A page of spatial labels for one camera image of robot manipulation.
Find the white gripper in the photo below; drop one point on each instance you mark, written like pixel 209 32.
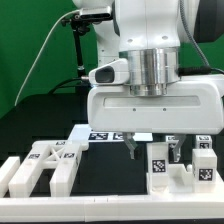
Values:
pixel 192 105

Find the white small chair part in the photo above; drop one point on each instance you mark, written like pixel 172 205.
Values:
pixel 203 142
pixel 158 166

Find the white chair seat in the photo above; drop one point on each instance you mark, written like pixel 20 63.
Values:
pixel 175 179

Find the white chair back frame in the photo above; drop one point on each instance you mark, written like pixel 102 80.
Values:
pixel 63 157

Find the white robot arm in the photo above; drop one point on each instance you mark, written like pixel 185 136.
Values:
pixel 138 85

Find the white U-shaped fence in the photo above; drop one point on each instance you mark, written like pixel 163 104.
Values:
pixel 182 206

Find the white marker base plate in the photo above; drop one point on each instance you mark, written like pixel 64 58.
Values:
pixel 83 132

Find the black camera stand pole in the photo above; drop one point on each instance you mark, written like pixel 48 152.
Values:
pixel 79 28

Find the black camera on stand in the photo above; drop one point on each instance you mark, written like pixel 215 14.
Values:
pixel 94 14

